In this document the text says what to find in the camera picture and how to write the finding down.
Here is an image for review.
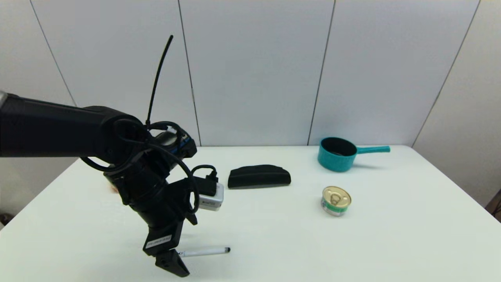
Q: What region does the black looping arm cable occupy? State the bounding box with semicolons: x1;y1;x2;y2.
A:
80;119;218;215

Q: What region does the gold lid tin can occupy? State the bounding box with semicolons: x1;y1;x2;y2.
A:
321;186;352;217

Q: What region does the black fabric pencil pouch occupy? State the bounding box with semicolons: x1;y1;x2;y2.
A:
228;164;292;190

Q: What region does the brown furniture piece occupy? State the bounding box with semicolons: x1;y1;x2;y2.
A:
485;189;501;220

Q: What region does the teal saucepan with handle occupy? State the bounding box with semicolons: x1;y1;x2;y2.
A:
317;137;391;173

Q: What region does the black stiff cable tie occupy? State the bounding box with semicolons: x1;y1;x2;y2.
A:
146;35;174;127

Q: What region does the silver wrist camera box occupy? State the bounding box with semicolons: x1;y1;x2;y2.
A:
198;182;225;212

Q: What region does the white stylus pen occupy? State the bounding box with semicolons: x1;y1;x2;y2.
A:
178;247;231;258

